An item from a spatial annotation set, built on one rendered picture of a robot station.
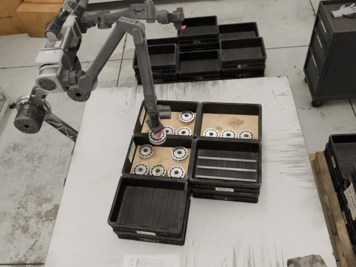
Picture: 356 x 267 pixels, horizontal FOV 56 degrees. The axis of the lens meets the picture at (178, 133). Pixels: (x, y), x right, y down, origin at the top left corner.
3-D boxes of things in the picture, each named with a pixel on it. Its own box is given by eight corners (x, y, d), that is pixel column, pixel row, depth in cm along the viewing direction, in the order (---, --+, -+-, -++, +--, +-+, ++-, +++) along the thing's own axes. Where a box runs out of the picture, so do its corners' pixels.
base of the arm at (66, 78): (68, 81, 179) (59, 63, 170) (82, 80, 178) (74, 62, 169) (64, 92, 174) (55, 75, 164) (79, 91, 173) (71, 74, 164)
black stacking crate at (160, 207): (112, 232, 186) (106, 224, 177) (125, 185, 203) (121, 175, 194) (182, 240, 179) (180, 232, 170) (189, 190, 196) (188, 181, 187)
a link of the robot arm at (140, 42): (133, 23, 159) (129, 29, 150) (144, 21, 159) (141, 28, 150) (148, 102, 183) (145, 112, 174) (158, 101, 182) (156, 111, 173)
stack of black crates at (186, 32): (181, 71, 358) (177, 36, 323) (181, 53, 376) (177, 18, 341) (219, 69, 354) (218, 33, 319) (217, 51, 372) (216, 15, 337)
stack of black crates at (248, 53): (221, 96, 330) (221, 61, 294) (219, 75, 348) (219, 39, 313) (262, 94, 326) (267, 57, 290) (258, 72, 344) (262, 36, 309)
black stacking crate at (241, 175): (190, 190, 196) (188, 180, 187) (196, 149, 214) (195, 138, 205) (259, 196, 189) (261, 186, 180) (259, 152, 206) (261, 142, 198)
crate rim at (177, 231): (107, 225, 178) (106, 223, 176) (121, 177, 196) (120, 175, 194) (180, 233, 171) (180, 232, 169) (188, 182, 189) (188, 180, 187)
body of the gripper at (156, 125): (155, 117, 192) (153, 109, 186) (165, 128, 186) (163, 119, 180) (145, 123, 190) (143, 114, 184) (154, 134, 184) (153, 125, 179)
